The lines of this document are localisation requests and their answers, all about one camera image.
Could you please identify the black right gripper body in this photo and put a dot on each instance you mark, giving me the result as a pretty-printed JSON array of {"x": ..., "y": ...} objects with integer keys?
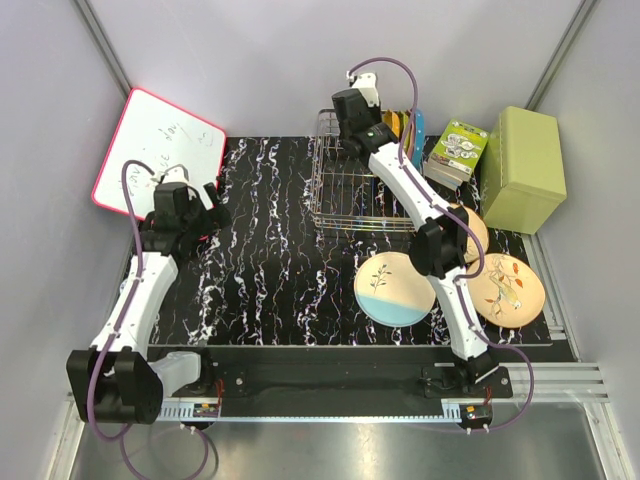
[{"x": 374, "y": 114}]

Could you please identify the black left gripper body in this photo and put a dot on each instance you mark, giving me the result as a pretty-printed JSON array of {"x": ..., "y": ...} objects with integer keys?
[{"x": 211, "y": 212}]

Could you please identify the cream and blue plate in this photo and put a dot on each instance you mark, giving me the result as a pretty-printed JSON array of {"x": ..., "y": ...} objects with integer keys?
[{"x": 391, "y": 292}]

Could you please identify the beige leaf plate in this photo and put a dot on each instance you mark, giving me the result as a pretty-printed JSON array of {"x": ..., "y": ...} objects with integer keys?
[{"x": 480, "y": 230}]

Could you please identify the beige bird plate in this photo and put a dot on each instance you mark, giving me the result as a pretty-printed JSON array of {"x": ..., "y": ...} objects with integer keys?
[{"x": 507, "y": 292}]

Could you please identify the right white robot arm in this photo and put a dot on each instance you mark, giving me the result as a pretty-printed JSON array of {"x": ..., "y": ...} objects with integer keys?
[{"x": 440, "y": 239}]

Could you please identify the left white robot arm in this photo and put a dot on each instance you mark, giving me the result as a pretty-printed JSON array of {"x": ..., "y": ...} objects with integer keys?
[{"x": 113, "y": 381}]

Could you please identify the yellow plate in rack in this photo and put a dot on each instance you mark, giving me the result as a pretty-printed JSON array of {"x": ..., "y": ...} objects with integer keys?
[{"x": 392, "y": 120}]

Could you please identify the pink plate in rack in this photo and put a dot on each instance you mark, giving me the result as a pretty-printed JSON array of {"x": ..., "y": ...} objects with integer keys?
[{"x": 408, "y": 130}]

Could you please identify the blue plate in rack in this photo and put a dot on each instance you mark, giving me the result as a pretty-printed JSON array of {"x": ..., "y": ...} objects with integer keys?
[{"x": 420, "y": 137}]

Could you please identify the pink-framed whiteboard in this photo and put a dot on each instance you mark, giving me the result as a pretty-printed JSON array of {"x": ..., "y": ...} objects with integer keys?
[{"x": 154, "y": 136}]

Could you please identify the green cover book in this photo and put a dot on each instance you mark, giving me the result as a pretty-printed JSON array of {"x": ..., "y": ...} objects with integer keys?
[{"x": 456, "y": 154}]

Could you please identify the green metal tin box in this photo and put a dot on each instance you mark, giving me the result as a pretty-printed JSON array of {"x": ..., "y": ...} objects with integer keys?
[{"x": 522, "y": 178}]

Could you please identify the left small circuit board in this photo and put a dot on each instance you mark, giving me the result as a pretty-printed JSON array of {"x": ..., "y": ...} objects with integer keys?
[{"x": 206, "y": 410}]

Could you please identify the small circuit board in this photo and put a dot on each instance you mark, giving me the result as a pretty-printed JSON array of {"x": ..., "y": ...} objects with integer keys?
[
  {"x": 478, "y": 414},
  {"x": 206, "y": 410}
]

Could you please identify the black base bar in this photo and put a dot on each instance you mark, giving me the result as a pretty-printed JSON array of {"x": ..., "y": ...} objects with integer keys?
[{"x": 430, "y": 371}]

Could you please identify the right small circuit board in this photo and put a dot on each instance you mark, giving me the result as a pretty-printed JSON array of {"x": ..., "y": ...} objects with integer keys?
[{"x": 478, "y": 414}]

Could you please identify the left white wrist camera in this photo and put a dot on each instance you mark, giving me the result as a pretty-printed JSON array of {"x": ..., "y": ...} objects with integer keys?
[{"x": 175, "y": 174}]

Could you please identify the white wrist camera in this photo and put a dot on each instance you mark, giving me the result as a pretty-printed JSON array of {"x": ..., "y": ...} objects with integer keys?
[
  {"x": 366, "y": 84},
  {"x": 175, "y": 174}
]

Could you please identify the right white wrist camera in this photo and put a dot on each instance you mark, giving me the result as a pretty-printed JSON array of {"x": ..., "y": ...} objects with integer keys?
[{"x": 366, "y": 84}]

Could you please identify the metal wire dish rack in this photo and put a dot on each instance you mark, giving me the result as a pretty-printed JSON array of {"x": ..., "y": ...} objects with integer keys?
[{"x": 345, "y": 196}]

